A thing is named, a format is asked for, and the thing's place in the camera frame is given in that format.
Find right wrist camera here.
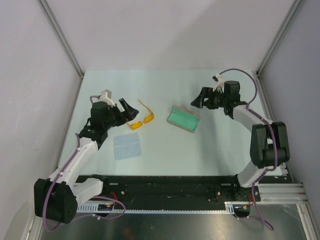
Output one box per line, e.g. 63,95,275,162
212,73,224,91

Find left aluminium frame post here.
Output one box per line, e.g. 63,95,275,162
37,0,85,79

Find blue cleaning cloth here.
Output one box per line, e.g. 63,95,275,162
113,133,142,161

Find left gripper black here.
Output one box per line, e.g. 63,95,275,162
103,98,138,130

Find grey glasses case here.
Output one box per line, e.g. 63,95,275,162
166,105,201,133

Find orange sunglasses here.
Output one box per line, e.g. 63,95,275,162
126,99,155,131

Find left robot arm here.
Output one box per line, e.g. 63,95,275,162
33,98,139,224

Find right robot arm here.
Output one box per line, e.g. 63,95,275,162
190,80,290,201

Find grey slotted cable duct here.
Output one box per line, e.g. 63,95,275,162
74,201,251,215

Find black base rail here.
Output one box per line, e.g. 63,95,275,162
92,174,261,212

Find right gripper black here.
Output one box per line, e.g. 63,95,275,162
190,86,228,110

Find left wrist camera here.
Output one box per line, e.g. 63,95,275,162
98,89,115,106

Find aluminium frame post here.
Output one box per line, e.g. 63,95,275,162
256,0,305,76
37,0,85,79

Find right aluminium frame post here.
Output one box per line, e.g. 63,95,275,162
256,0,305,76

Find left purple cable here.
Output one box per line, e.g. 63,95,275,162
41,95,127,231

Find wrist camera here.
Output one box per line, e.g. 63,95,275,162
98,89,115,106
212,73,224,91

